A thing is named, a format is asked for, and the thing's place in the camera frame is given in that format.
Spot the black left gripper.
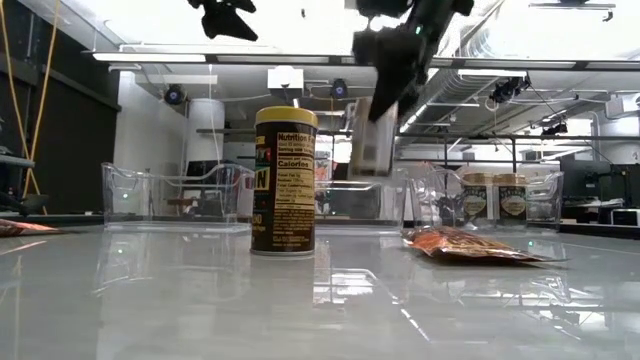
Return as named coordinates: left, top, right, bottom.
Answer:
left=186, top=0, right=260, bottom=43

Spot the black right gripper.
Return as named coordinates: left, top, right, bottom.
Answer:
left=351, top=24, right=427, bottom=123

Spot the brown spice jar yellow lid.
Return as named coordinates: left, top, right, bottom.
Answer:
left=250, top=105, right=320, bottom=258

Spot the orange spice packet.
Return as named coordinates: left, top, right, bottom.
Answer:
left=0, top=218, right=65, bottom=238
left=401, top=225, right=569, bottom=264

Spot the white ceiling box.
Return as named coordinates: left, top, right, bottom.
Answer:
left=266, top=65, right=305, bottom=92

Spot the white cylinder tank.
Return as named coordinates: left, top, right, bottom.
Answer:
left=186, top=97, right=227, bottom=164

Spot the black track light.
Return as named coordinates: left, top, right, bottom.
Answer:
left=488, top=74, right=533, bottom=105

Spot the clear plastic bin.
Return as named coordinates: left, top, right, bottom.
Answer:
left=407, top=164, right=566, bottom=237
left=101, top=161, right=257, bottom=235
left=313, top=168, right=409, bottom=237

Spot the black computer monitor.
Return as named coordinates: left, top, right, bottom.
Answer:
left=558, top=158, right=640, bottom=207

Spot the black ceiling camera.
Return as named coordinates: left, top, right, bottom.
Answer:
left=329, top=77, right=350, bottom=100
left=163, top=83, right=188, bottom=107

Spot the black metal rig frame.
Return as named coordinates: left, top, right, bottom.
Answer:
left=82, top=43, right=640, bottom=72

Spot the yellow cable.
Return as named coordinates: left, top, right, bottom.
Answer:
left=21, top=0, right=62, bottom=201
left=0, top=0, right=31, bottom=161

